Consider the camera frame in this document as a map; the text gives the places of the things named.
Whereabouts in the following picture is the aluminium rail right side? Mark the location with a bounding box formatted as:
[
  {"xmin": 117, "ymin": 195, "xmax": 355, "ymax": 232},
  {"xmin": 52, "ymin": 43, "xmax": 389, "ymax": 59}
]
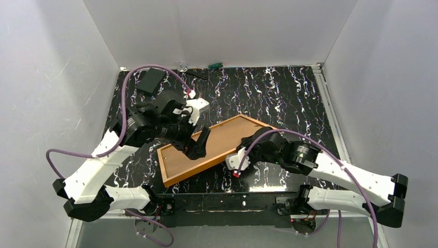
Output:
[{"xmin": 310, "ymin": 64, "xmax": 351, "ymax": 163}]

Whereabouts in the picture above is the black flat tool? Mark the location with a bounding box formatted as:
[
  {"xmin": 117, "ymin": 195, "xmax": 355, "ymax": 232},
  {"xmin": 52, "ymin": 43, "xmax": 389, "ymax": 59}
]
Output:
[{"xmin": 185, "ymin": 71, "xmax": 209, "ymax": 80}]

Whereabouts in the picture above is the orange wooden picture frame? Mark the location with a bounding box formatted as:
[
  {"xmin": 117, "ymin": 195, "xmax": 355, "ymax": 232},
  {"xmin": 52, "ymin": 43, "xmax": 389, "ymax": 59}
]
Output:
[{"xmin": 157, "ymin": 114, "xmax": 278, "ymax": 188}]

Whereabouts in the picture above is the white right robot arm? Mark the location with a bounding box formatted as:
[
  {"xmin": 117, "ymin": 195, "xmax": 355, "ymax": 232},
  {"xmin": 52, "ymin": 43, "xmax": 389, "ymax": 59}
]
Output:
[{"xmin": 225, "ymin": 127, "xmax": 408, "ymax": 228}]

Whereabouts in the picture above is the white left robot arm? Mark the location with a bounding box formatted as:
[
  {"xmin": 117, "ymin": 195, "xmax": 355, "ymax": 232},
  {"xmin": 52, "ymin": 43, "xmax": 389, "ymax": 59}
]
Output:
[{"xmin": 53, "ymin": 91, "xmax": 210, "ymax": 222}]

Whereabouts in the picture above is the black rectangular box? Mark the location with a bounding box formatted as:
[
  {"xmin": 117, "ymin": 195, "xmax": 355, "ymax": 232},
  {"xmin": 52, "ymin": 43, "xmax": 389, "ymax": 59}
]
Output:
[{"xmin": 136, "ymin": 68, "xmax": 166, "ymax": 96}]

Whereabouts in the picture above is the green handled screwdriver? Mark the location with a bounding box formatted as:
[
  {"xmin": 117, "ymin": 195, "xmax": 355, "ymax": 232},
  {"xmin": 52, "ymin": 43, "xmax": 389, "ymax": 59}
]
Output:
[{"xmin": 208, "ymin": 63, "xmax": 224, "ymax": 69}]

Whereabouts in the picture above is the aluminium rail front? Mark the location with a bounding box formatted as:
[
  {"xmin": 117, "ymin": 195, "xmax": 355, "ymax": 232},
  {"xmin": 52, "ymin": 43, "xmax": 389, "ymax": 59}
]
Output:
[{"xmin": 73, "ymin": 194, "xmax": 381, "ymax": 220}]

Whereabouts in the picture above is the aluminium rail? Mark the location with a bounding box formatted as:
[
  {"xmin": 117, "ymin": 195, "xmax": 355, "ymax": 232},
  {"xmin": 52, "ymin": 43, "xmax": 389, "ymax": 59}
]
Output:
[
  {"xmin": 73, "ymin": 194, "xmax": 381, "ymax": 220},
  {"xmin": 310, "ymin": 64, "xmax": 351, "ymax": 163}
]

